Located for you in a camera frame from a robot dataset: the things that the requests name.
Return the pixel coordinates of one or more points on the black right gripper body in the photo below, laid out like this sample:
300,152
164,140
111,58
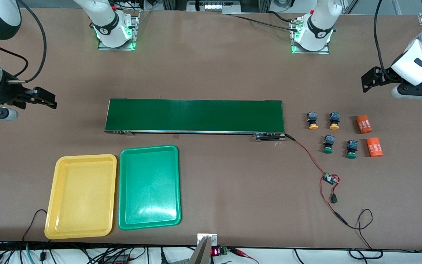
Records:
10,92

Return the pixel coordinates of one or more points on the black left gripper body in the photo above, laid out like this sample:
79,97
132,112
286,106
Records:
382,76

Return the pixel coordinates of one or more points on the yellow push button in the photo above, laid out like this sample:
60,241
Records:
313,120
334,120

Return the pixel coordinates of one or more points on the green push button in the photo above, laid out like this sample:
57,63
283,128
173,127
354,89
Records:
328,143
351,148

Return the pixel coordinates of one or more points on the yellow plastic tray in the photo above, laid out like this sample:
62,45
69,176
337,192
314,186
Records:
81,196

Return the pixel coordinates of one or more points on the small speed controller board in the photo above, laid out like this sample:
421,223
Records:
330,178

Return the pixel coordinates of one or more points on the green plastic tray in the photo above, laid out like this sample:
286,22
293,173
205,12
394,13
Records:
148,187

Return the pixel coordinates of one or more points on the green conveyor belt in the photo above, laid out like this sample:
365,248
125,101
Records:
196,115

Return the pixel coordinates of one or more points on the lit metal rack unit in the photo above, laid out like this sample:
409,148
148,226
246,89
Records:
214,6

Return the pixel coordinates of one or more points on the red clip lead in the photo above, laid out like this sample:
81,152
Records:
238,252

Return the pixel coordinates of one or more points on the red digit display module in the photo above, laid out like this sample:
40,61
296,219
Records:
215,252

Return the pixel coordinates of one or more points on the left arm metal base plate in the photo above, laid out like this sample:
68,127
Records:
324,50

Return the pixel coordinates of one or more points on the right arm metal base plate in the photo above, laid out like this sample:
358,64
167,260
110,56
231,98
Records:
134,33

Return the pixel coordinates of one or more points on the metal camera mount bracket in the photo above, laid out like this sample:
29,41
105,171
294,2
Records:
202,253

